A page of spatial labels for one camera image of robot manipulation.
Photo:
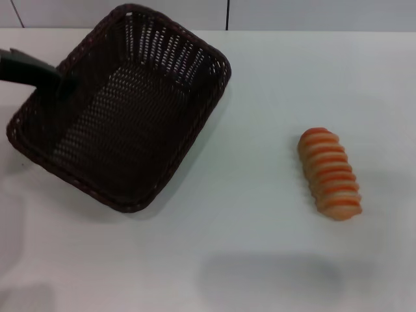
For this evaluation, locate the black woven wicker basket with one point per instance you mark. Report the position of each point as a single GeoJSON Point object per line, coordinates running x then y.
{"type": "Point", "coordinates": [136, 130]}

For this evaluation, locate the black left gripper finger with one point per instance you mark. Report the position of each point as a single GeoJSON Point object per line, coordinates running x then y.
{"type": "Point", "coordinates": [67, 87]}

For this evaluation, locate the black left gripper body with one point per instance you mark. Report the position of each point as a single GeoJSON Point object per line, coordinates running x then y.
{"type": "Point", "coordinates": [26, 70]}

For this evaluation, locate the orange striped bread roll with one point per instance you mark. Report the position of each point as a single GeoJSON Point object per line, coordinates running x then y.
{"type": "Point", "coordinates": [328, 172]}

